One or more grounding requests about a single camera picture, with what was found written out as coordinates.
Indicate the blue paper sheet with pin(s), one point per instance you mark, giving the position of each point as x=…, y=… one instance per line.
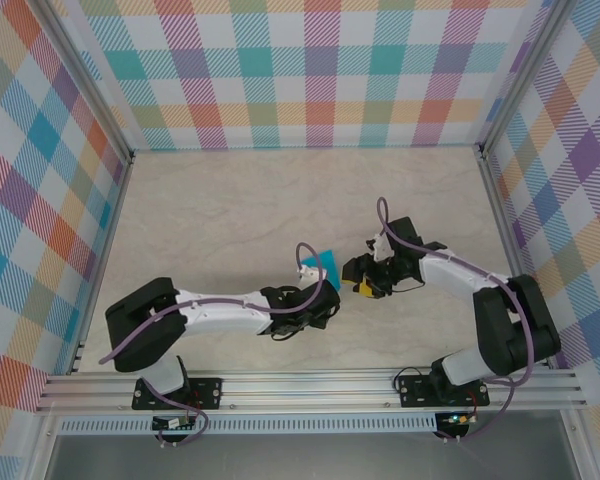
x=332, y=270

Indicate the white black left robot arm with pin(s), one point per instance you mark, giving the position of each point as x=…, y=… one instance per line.
x=220, y=315

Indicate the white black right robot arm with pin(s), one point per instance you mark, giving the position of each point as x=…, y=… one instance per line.
x=450, y=272

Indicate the grey metal base panel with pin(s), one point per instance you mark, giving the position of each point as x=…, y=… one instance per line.
x=330, y=457

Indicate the small circuit board green light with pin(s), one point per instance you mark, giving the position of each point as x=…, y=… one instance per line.
x=457, y=419

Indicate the small black circuit board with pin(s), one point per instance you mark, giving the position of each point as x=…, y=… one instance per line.
x=167, y=424

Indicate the aluminium mounting rail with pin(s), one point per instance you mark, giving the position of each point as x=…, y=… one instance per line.
x=305, y=390

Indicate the aluminium side rail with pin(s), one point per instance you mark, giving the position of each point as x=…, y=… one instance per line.
x=107, y=250
x=512, y=250

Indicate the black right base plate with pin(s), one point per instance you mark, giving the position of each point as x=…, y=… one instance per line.
x=415, y=392

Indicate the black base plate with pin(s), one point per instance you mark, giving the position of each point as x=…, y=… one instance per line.
x=415, y=392
x=207, y=392

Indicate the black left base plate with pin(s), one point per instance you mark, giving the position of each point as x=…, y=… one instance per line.
x=207, y=392

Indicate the aluminium frame post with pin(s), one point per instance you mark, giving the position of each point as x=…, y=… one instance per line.
x=522, y=75
x=87, y=75

